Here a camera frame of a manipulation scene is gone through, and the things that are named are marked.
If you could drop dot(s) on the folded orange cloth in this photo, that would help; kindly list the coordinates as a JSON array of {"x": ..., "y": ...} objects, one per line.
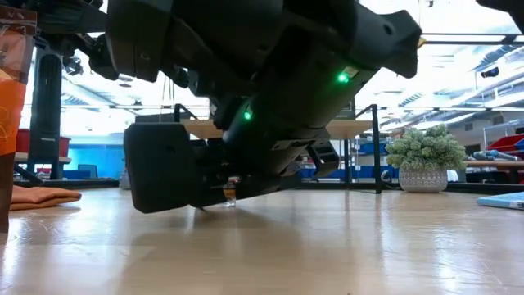
[{"x": 41, "y": 197}]

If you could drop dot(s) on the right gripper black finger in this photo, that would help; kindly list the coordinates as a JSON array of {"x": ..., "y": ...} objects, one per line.
[
  {"x": 262, "y": 188},
  {"x": 209, "y": 192}
]

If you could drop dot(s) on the small silver tin candle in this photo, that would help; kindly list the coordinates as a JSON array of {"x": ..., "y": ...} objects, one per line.
[{"x": 124, "y": 182}]

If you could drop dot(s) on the small cork-stoppered saffron jar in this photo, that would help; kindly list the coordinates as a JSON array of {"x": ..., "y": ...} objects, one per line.
[{"x": 229, "y": 194}]

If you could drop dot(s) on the wooden background table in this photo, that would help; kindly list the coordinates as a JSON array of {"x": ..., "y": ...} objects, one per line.
[{"x": 495, "y": 164}]

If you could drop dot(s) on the waterfall picture book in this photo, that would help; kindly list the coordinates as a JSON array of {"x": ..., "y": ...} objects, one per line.
[{"x": 503, "y": 201}]

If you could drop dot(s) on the red storage bin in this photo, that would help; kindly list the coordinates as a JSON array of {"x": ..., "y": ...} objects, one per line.
[
  {"x": 22, "y": 141},
  {"x": 505, "y": 143}
]

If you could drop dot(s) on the black metal rig frame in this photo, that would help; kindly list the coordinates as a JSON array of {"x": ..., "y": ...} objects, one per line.
[{"x": 471, "y": 39}]

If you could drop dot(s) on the yellow hanging tag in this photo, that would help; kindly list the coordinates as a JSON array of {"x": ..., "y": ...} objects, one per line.
[{"x": 422, "y": 42}]

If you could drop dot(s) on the wooden shelf with black legs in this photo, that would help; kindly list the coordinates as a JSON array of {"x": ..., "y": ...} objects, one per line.
[{"x": 352, "y": 129}]

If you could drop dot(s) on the row of blue bins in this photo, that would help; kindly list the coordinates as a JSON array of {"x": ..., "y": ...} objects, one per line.
[{"x": 360, "y": 172}]

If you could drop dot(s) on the artificial green plant in pot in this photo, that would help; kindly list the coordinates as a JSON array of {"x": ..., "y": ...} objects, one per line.
[{"x": 425, "y": 151}]

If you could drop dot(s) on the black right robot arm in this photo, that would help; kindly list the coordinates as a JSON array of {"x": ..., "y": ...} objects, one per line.
[{"x": 266, "y": 41}]

